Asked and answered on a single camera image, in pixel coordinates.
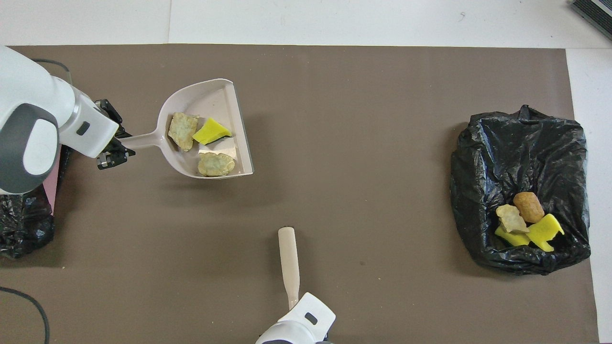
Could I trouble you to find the yellow sponge piece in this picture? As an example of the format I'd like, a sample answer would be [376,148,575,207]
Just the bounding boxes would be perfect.
[494,226,530,247]
[526,214,565,253]
[192,117,233,146]

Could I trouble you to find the beige sponge piece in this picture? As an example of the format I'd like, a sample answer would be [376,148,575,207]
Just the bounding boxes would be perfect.
[167,112,200,152]
[197,151,236,177]
[495,204,530,234]

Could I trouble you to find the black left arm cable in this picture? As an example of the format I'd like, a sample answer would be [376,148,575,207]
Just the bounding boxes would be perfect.
[0,57,73,344]

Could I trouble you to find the dark ribbed device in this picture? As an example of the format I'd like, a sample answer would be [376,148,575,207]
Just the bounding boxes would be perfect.
[571,0,612,42]

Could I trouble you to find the brown cork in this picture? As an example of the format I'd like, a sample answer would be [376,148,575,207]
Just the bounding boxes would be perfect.
[514,192,546,224]

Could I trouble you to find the black plastic trash bag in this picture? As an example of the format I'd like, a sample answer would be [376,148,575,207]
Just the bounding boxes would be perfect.
[0,143,73,259]
[450,105,590,276]

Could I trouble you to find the beige plastic dustpan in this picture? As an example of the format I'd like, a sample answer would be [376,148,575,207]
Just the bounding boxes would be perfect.
[120,78,254,180]

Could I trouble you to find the pink bin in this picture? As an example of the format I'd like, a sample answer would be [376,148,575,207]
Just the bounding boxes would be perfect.
[42,153,61,214]

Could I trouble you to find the beige hand brush black bristles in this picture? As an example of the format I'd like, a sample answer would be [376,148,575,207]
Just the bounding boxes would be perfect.
[278,226,301,311]

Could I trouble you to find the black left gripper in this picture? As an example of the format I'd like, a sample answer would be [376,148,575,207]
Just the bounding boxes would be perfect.
[95,99,136,171]

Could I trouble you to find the brown table mat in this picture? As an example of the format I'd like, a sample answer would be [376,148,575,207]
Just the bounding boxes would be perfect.
[0,44,601,344]

